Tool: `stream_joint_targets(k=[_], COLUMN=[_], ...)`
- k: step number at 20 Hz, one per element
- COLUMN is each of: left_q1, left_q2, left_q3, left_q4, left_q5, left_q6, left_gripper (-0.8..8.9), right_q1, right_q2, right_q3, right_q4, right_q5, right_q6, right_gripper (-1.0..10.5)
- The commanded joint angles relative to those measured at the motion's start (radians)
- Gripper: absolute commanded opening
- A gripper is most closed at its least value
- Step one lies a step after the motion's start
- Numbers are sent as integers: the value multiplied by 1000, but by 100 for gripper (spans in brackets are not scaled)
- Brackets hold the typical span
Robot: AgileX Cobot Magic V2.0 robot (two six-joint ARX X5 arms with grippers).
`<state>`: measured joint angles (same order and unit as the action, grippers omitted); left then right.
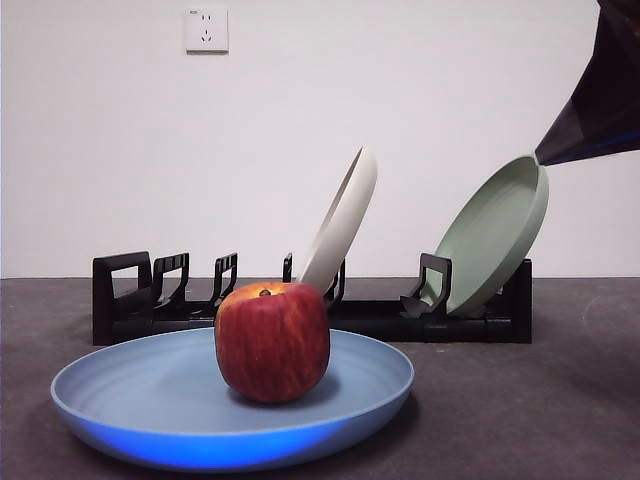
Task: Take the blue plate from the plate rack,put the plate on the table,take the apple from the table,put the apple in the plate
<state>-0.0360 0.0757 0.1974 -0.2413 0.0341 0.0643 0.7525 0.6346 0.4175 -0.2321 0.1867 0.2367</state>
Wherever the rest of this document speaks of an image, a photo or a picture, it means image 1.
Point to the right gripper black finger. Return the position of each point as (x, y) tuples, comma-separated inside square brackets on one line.
[(605, 110)]

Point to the red apple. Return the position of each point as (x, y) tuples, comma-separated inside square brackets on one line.
[(272, 345)]

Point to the blue plate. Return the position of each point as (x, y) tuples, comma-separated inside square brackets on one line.
[(150, 400)]

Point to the green plate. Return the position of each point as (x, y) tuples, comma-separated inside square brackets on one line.
[(490, 235)]

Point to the black plate rack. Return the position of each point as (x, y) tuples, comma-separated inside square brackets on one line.
[(450, 330)]

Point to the cream white plate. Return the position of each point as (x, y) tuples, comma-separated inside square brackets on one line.
[(350, 210)]

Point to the white wall socket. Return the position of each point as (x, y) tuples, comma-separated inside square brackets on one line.
[(207, 30)]

